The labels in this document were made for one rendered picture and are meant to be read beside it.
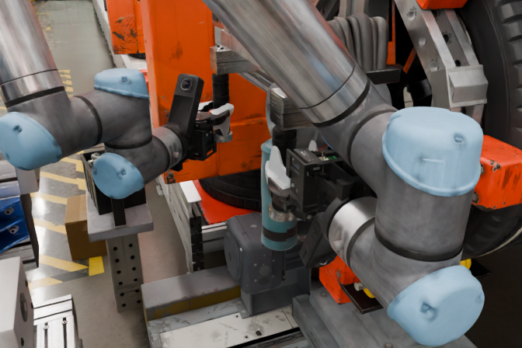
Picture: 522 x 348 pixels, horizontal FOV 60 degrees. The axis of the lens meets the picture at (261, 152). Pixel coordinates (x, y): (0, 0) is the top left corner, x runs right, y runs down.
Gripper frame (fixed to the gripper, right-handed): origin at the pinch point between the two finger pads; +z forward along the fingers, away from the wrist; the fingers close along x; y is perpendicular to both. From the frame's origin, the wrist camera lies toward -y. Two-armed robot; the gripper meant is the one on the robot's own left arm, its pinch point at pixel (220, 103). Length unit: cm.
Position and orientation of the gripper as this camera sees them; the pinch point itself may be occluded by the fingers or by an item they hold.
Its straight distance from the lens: 98.8
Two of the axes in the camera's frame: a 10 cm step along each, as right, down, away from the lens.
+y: 0.0, 9.2, 4.0
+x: 9.1, 1.7, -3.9
